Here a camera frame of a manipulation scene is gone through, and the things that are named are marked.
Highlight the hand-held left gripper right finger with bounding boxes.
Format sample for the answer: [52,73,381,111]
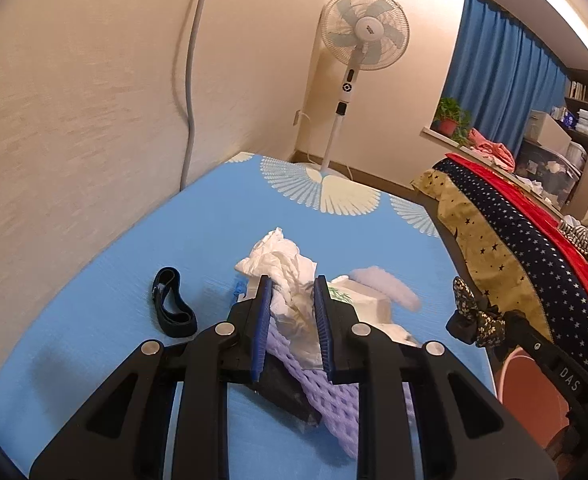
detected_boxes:
[315,275,559,480]

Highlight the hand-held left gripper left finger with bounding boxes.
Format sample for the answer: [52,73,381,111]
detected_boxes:
[29,275,275,480]

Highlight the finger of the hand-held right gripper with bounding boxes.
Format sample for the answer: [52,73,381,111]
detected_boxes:
[491,309,550,362]

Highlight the pink trash bin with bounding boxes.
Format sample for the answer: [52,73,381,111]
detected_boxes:
[496,349,577,461]

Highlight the dark floral scrunchie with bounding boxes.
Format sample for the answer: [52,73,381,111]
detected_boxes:
[446,276,512,348]

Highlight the purple foam net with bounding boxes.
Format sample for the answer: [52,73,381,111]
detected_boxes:
[264,320,415,461]

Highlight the white paper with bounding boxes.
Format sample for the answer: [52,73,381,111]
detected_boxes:
[234,227,325,367]

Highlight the white tissue pack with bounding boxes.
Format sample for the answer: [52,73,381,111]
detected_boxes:
[326,275,393,327]

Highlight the black plastic bag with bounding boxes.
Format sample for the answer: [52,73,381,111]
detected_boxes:
[258,355,323,427]

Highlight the white crumpled tissue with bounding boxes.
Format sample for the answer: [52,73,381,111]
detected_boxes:
[373,322,423,349]

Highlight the white foam net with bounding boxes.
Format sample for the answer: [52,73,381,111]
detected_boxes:
[349,266,423,311]

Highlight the black elastic band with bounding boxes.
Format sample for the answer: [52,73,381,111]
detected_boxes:
[151,266,198,336]

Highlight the navy star-print blanket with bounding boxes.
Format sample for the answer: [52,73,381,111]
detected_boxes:
[433,157,588,397]

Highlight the red blanket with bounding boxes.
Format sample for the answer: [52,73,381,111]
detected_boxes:
[445,152,588,292]

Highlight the yellow star-print cloth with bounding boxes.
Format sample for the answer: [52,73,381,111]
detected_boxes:
[410,165,555,342]

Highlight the blue feather-print tablecloth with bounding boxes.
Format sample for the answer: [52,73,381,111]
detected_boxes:
[0,152,499,480]

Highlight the clear plastic storage bin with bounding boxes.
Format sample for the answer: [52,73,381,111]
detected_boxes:
[515,139,588,202]

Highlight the pink cloth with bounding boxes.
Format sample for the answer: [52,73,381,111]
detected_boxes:
[466,128,518,172]

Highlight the cardboard box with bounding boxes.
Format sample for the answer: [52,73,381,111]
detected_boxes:
[522,108,573,149]

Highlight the white window sill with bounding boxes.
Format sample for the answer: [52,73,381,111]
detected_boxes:
[420,126,475,154]

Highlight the potted green plant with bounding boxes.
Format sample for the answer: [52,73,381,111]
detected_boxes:
[432,97,473,147]

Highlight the dark bookshelf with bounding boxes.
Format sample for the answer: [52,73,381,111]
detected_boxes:
[562,67,588,152]

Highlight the blue curtain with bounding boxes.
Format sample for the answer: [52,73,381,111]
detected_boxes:
[442,0,570,150]

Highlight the white standing fan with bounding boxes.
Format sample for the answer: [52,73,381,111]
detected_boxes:
[318,0,411,182]

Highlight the grey wall cable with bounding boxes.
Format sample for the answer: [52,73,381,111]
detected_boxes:
[180,0,215,193]

